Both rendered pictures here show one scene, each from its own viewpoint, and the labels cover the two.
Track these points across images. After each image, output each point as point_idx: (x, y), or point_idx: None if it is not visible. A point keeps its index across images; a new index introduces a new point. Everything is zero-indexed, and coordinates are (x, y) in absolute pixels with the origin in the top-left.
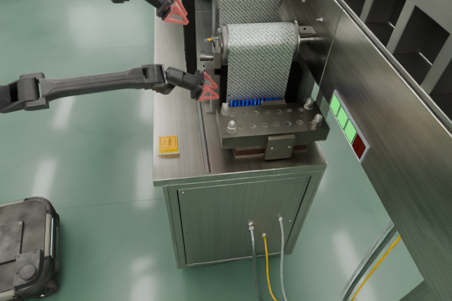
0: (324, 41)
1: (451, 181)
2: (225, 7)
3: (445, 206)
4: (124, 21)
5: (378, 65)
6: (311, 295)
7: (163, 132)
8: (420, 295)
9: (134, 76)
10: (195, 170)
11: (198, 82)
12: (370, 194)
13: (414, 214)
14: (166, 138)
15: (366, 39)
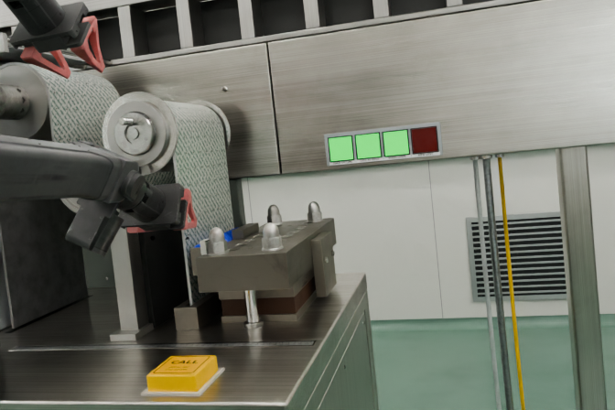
0: (252, 108)
1: (547, 32)
2: (59, 118)
3: (563, 56)
4: None
5: (381, 37)
6: None
7: (122, 388)
8: (581, 268)
9: (94, 150)
10: (298, 354)
11: (167, 185)
12: None
13: (547, 104)
14: (165, 366)
15: (339, 33)
